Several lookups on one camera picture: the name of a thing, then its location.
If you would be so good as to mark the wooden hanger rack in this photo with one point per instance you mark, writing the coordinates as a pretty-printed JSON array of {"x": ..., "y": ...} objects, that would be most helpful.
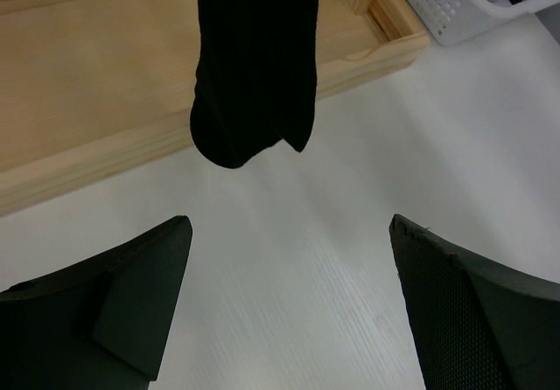
[{"x": 91, "y": 88}]

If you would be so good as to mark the white plastic basket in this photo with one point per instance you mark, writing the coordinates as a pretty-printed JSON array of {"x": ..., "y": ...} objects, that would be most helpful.
[{"x": 453, "y": 21}]

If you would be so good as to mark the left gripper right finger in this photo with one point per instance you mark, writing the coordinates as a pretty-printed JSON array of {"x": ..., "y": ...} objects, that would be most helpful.
[{"x": 476, "y": 324}]

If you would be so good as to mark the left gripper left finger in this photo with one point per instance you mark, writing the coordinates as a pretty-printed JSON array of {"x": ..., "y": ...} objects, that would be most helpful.
[{"x": 101, "y": 323}]

